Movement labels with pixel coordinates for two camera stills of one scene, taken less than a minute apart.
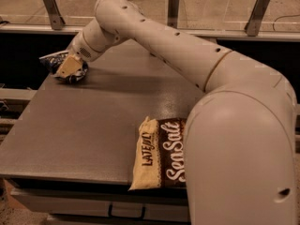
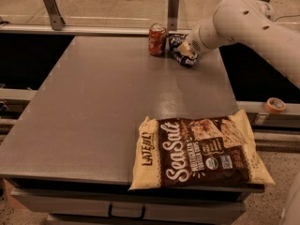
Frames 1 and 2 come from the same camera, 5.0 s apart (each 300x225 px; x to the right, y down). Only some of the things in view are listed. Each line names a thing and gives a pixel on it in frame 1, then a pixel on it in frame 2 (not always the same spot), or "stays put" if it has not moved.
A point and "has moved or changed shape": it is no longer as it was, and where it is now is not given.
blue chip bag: x=52 y=63 has moved or changed shape
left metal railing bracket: x=56 y=20 stays put
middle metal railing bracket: x=173 y=6 stays put
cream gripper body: x=78 y=51 -> x=193 y=43
